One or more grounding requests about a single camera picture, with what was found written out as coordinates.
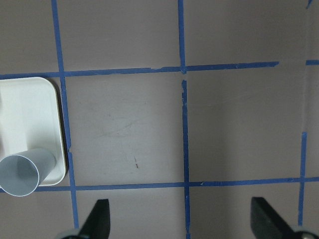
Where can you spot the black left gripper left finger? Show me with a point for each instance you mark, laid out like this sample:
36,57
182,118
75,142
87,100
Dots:
97,225

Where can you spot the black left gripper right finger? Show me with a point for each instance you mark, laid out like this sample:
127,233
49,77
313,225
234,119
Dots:
266,223

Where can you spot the light blue plastic cup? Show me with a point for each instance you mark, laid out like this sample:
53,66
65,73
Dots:
23,172

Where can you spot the white compartment tray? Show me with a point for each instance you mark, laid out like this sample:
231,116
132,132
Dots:
30,118

